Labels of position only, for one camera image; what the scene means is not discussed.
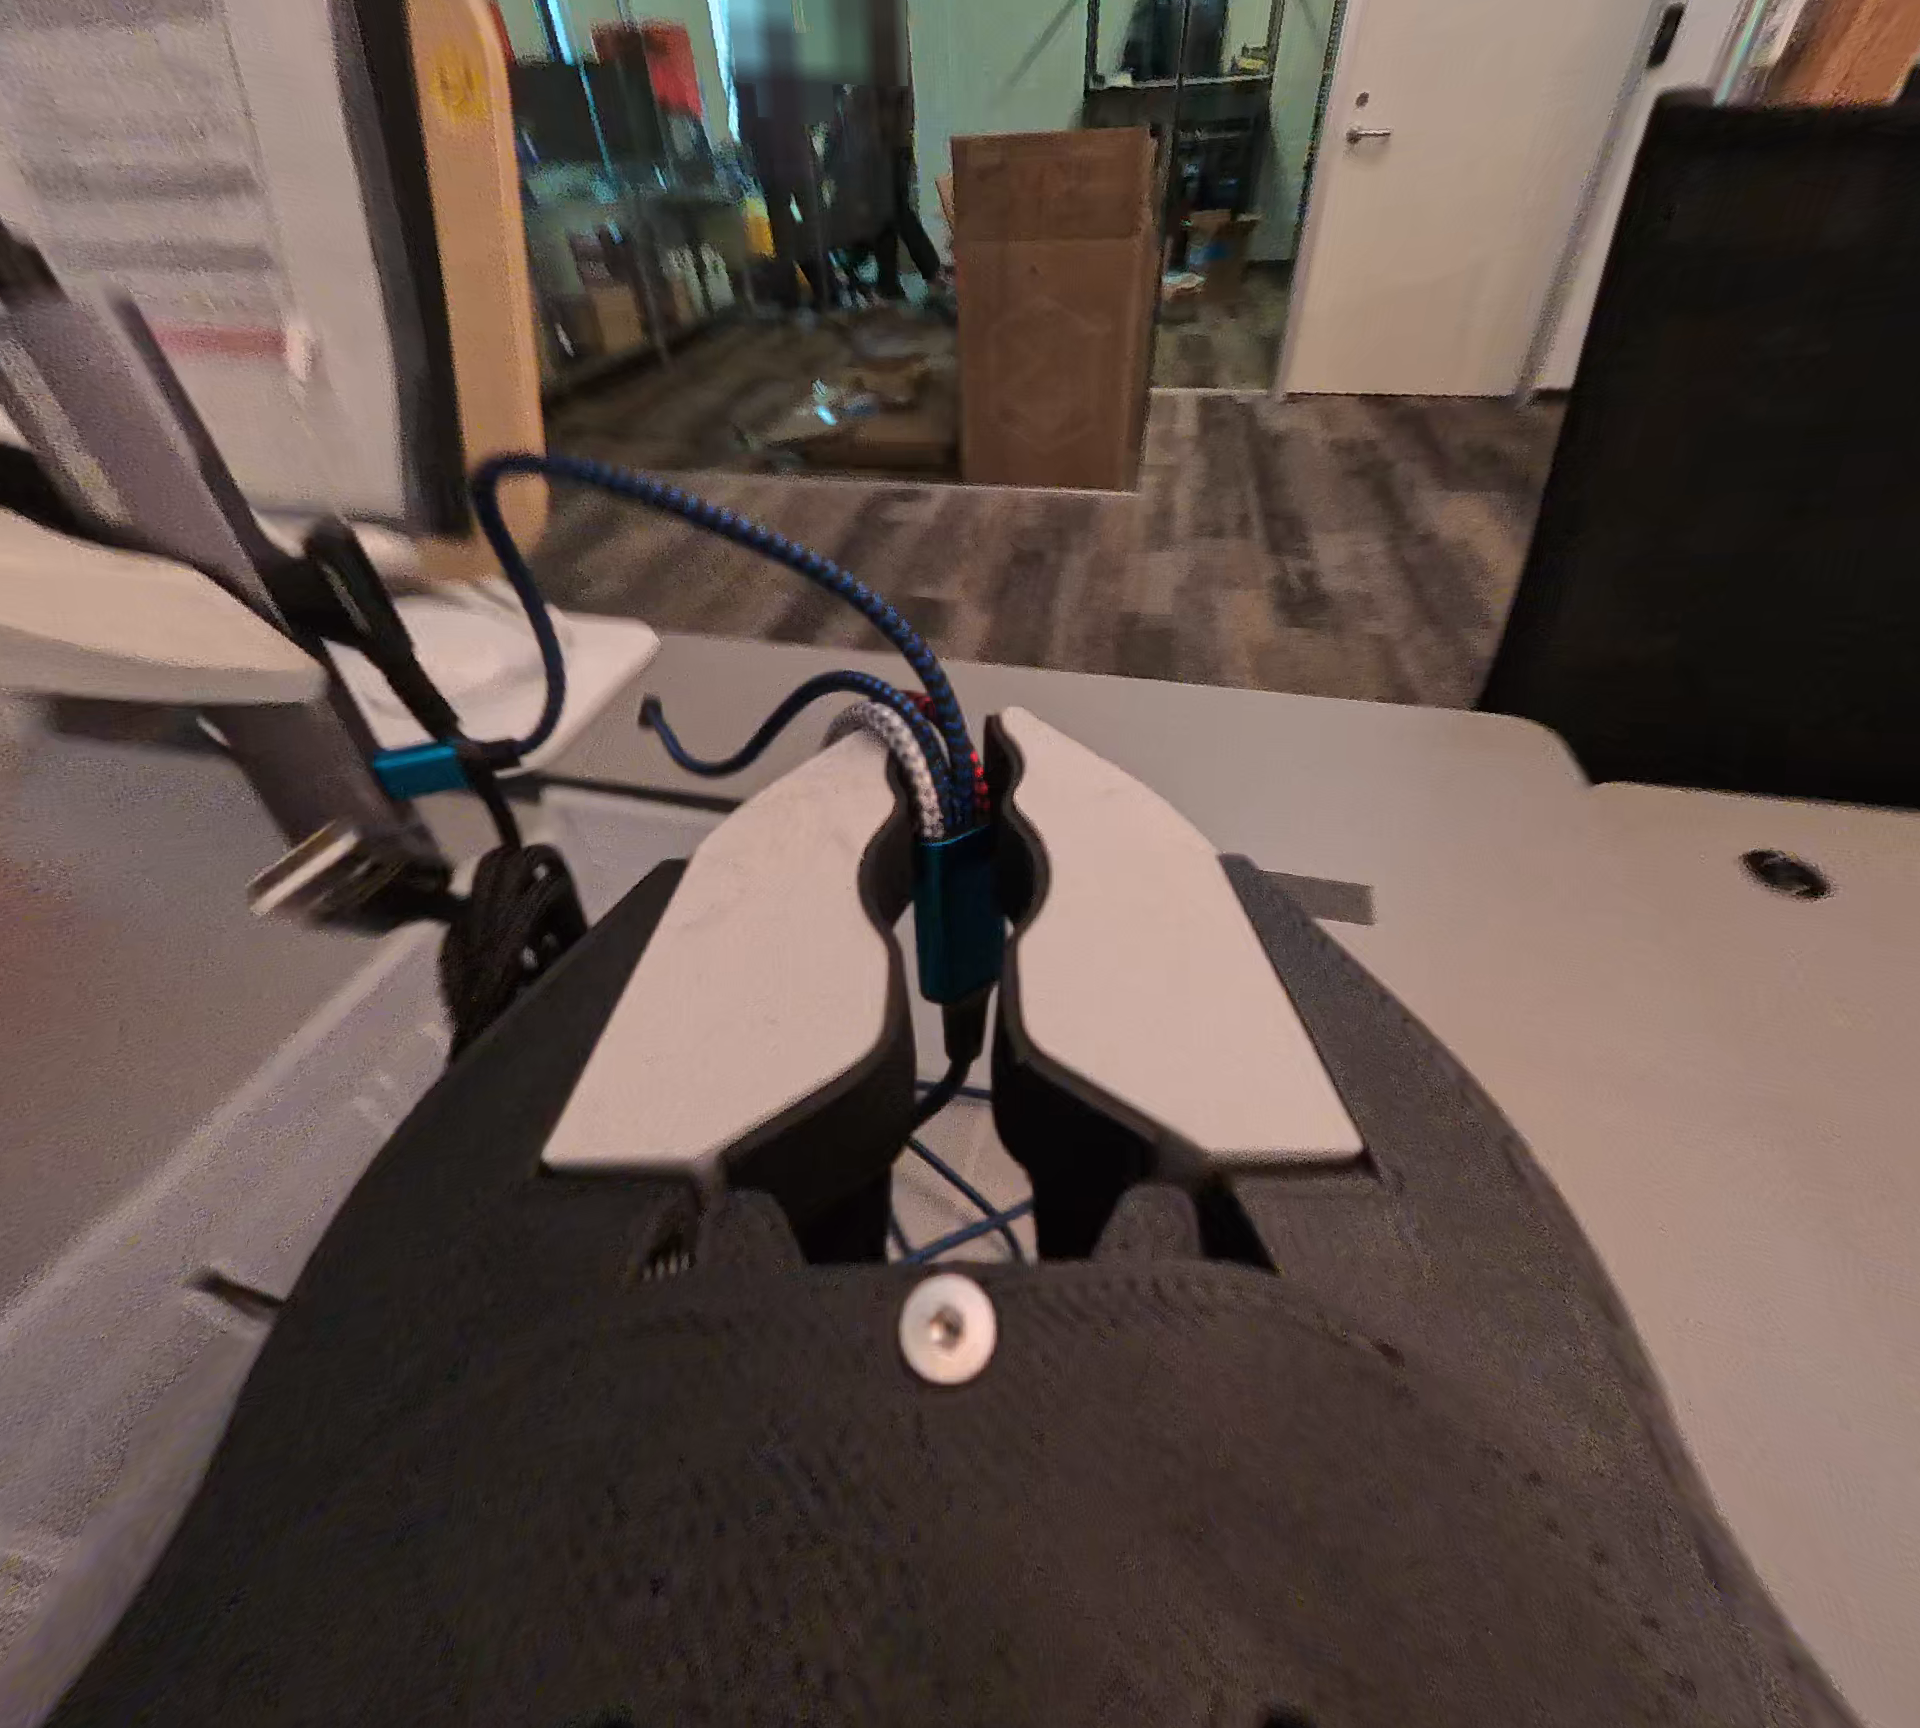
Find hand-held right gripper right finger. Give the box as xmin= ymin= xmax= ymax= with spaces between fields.
xmin=982 ymin=705 xmax=1371 ymax=1237

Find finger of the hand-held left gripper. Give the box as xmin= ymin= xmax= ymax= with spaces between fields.
xmin=0 ymin=517 xmax=328 ymax=711

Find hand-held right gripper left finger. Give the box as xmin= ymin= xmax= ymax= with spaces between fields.
xmin=540 ymin=738 xmax=921 ymax=1228

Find grey usb hub with cable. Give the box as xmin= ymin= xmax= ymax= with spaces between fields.
xmin=0 ymin=280 xmax=444 ymax=878

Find blue braided multi-head cable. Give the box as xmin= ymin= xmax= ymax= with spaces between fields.
xmin=374 ymin=452 xmax=1039 ymax=1266

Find wooden document stand white base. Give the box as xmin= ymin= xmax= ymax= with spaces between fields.
xmin=0 ymin=0 xmax=662 ymax=786

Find printed instruction sheet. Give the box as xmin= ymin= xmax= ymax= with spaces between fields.
xmin=0 ymin=0 xmax=303 ymax=380

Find flattened cardboard pieces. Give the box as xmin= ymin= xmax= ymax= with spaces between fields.
xmin=743 ymin=310 xmax=962 ymax=481

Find tall cardboard box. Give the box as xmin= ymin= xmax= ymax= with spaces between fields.
xmin=949 ymin=122 xmax=1169 ymax=497

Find storage shelf with supplies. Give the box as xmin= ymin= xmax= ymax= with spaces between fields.
xmin=503 ymin=19 xmax=775 ymax=388

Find black office chair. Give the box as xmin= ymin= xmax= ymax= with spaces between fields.
xmin=1477 ymin=67 xmax=1920 ymax=812

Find black shelving rack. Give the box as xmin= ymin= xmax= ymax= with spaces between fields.
xmin=1083 ymin=0 xmax=1302 ymax=261

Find white door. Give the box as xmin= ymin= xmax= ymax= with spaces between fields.
xmin=1273 ymin=0 xmax=1704 ymax=407

